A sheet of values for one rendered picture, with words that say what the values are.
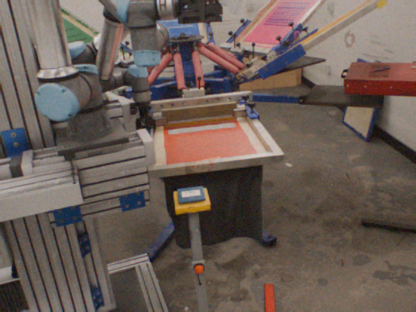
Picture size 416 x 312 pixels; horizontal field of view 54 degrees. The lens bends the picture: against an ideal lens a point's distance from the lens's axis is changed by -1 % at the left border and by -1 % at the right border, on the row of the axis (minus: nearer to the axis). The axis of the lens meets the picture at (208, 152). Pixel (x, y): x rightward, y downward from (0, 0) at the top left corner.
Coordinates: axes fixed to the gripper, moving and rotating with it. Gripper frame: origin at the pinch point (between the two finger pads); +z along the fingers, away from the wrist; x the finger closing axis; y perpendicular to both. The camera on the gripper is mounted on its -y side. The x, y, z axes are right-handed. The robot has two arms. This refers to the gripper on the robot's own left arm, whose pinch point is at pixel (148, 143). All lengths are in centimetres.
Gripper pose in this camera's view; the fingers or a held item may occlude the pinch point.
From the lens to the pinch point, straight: 190.2
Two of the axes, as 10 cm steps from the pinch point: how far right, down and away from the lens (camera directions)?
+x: 9.9, -1.2, 0.9
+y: 1.2, 3.5, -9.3
